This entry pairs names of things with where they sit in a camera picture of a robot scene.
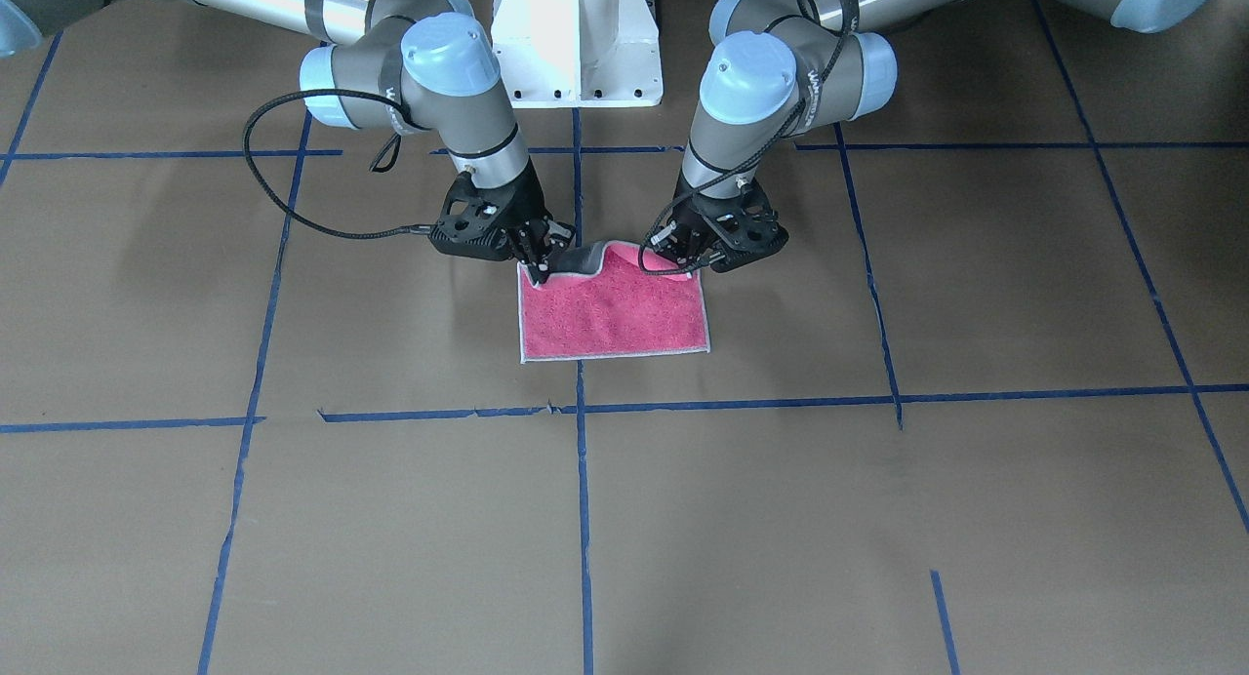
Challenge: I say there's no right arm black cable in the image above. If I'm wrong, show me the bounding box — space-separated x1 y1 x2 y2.
242 88 460 241

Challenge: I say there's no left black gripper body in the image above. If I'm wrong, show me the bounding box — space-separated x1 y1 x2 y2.
652 189 789 273

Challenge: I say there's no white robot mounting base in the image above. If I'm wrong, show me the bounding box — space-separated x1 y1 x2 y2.
490 0 664 109

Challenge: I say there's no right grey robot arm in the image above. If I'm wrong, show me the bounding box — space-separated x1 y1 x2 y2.
2 0 576 285

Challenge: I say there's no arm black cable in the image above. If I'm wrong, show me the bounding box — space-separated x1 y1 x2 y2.
242 88 460 241
639 0 862 278

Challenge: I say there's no pink towel with grey back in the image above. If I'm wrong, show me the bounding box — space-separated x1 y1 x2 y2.
516 240 709 363

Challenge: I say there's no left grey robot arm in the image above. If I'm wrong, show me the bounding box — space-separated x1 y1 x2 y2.
637 0 1209 278

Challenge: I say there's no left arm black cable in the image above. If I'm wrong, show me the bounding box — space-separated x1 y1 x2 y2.
639 0 862 278

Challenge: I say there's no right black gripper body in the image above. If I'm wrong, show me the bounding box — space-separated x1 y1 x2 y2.
431 163 575 263

